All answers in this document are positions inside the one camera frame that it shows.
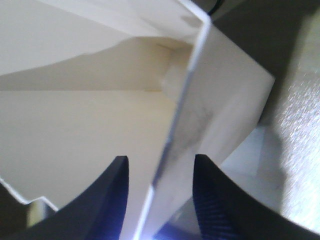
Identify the white plastic trash bin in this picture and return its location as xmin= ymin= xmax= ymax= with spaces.
xmin=0 ymin=0 xmax=274 ymax=240

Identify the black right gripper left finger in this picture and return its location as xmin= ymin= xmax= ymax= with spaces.
xmin=6 ymin=156 xmax=129 ymax=240

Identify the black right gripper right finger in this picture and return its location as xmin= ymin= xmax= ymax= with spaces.
xmin=192 ymin=154 xmax=320 ymax=240

